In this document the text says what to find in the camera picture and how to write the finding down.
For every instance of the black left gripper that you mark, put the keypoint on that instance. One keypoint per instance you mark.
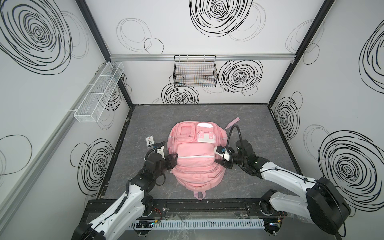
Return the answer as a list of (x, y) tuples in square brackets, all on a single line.
[(171, 160)]

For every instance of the small white card packet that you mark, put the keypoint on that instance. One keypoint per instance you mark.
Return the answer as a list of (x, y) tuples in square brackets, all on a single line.
[(150, 141)]

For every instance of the pink student backpack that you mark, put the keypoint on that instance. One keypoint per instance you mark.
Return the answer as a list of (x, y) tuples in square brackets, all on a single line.
[(198, 169)]

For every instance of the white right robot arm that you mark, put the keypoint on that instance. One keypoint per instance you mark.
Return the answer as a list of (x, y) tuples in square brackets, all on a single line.
[(316, 200)]

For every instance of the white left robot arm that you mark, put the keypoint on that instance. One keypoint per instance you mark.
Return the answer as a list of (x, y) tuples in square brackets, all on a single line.
[(131, 205)]

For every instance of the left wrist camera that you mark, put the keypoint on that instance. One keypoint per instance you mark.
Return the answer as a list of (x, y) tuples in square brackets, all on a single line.
[(160, 150)]

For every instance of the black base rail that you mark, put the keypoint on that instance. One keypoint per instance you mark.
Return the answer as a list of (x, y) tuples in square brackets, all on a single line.
[(242, 208)]

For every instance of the white slotted cable duct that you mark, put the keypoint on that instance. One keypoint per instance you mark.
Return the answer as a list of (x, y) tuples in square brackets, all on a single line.
[(214, 224)]

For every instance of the white mesh wall shelf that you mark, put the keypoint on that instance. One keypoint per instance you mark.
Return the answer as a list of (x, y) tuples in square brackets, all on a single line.
[(98, 96)]

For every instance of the black wire wall basket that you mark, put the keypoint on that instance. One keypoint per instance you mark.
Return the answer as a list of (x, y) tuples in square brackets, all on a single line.
[(195, 71)]

